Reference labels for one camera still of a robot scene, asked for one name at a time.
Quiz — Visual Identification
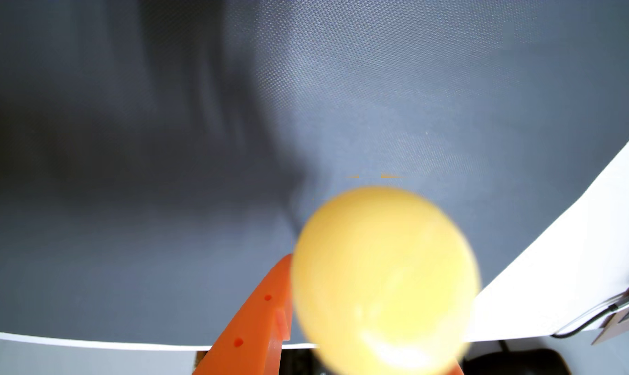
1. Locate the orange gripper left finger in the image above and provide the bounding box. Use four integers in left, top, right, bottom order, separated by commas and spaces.
192, 253, 295, 375

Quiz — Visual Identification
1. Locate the yellow handled screwdriver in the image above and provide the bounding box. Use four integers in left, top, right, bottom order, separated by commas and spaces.
290, 186, 482, 375

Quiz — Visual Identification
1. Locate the black leather stool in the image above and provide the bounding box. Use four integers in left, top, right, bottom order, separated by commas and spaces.
461, 347, 573, 375

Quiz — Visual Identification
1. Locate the brown cardboard box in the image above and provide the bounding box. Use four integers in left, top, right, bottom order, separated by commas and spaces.
592, 278, 629, 346

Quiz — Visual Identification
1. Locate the dark grey textured mat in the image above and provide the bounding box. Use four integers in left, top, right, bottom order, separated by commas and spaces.
0, 0, 629, 349

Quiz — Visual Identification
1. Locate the black cable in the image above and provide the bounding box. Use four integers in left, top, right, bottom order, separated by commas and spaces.
551, 292, 629, 340

